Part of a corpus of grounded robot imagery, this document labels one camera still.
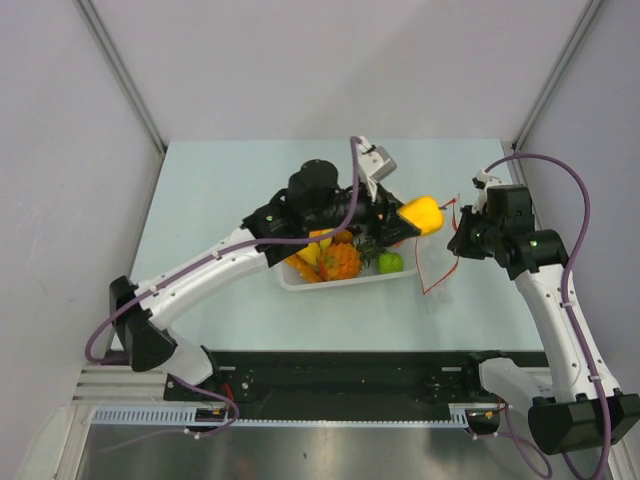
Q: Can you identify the aluminium frame post left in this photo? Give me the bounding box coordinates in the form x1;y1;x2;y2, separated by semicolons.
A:
72;0;168;158

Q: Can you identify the clear zip bag red zipper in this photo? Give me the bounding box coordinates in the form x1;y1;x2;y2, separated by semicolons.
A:
414;194;460;296

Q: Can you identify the green toy bell pepper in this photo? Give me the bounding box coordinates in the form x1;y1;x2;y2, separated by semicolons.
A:
377;252;404;274

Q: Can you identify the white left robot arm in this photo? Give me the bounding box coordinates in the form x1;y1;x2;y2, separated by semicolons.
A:
109;154;419;400

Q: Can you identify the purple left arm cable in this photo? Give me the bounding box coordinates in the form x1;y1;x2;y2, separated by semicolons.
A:
84;137;374;454

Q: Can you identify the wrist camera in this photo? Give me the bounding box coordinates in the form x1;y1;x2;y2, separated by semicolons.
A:
350;136;397;202
472;170;502;213

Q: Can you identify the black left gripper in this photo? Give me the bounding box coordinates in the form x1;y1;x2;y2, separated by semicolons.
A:
306;177;419;249

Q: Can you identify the yellow toy bell pepper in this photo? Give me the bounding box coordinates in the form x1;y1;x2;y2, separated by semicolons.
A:
398;196;445;236

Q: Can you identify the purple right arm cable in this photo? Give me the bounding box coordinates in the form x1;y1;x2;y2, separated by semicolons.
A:
482;153;614;480

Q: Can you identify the aluminium frame post right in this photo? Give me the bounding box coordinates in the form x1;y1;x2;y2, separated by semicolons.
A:
510;0;606;151

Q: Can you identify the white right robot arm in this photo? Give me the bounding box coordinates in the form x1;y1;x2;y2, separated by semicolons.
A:
447;183;639;455

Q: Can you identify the aluminium frame post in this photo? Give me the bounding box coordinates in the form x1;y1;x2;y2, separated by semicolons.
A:
510;0;606;151
72;0;168;158

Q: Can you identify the yellow toy banana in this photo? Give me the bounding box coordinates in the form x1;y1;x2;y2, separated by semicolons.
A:
285;237;338;283

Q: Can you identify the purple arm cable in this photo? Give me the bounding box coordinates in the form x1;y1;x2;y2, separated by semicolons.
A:
84;137;374;454
482;153;614;480

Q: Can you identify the orange toy pineapple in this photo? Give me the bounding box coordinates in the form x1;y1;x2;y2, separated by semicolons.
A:
317;240;388;281

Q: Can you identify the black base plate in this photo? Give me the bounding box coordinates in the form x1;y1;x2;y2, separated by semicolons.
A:
102;349;549;424

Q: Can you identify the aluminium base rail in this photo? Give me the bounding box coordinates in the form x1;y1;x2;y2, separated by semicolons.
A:
72;365;166;405

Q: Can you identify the white perforated plastic basket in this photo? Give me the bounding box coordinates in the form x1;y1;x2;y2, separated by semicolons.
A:
276;227;417;291

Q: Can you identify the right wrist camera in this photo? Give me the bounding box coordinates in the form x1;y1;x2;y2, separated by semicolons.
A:
472;170;502;213

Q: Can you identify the white slotted cable duct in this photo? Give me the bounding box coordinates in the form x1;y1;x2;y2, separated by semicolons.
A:
92;403;474;429

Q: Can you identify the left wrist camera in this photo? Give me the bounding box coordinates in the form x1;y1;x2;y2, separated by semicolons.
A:
350;136;397;202

